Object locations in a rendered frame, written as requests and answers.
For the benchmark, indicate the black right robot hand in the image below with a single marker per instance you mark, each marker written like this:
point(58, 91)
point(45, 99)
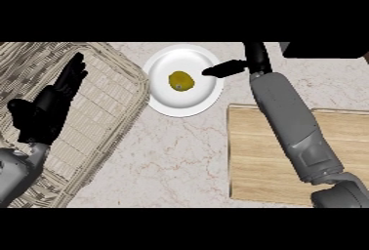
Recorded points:
point(257, 58)

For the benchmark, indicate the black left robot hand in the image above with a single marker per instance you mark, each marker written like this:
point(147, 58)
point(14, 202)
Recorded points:
point(46, 107)

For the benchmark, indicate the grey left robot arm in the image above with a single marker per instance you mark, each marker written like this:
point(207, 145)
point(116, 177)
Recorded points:
point(17, 169)

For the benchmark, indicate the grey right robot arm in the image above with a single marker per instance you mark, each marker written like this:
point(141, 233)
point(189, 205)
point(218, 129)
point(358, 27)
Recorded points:
point(300, 133)

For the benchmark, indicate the beige wicker tray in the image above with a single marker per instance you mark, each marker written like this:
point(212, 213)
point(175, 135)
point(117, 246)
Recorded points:
point(92, 107)

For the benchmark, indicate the white plate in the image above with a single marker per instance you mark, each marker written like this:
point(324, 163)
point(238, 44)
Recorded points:
point(185, 81)

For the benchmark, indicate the yellow lemon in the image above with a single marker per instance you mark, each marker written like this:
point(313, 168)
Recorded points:
point(181, 81)

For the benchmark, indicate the black appliance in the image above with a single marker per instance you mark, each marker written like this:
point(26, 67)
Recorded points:
point(322, 49)

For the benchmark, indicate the pale wooden cutting board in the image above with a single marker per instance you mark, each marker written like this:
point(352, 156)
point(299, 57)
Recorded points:
point(269, 153)

